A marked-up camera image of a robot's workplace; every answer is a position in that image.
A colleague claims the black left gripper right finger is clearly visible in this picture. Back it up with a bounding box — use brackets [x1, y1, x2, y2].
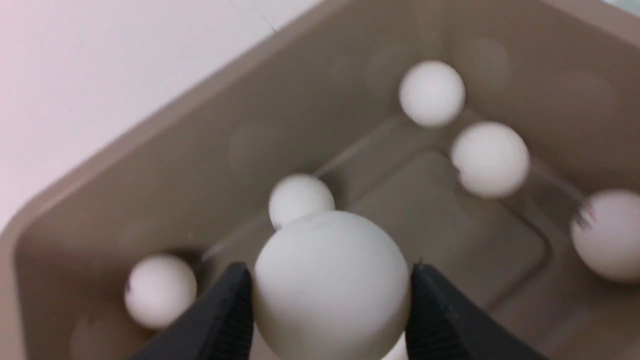
[405, 262, 546, 360]

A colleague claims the white ball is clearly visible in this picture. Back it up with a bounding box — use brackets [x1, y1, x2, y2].
[252, 210, 410, 360]
[398, 60, 466, 128]
[268, 173, 336, 231]
[382, 332, 409, 360]
[124, 253, 198, 330]
[570, 189, 640, 283]

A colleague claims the white ball logo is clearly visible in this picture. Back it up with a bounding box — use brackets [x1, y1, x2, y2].
[450, 121, 531, 199]

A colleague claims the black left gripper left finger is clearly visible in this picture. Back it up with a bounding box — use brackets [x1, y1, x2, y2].
[131, 262, 254, 360]

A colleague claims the olive plastic bin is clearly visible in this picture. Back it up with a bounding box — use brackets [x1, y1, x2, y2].
[1, 0, 639, 360]

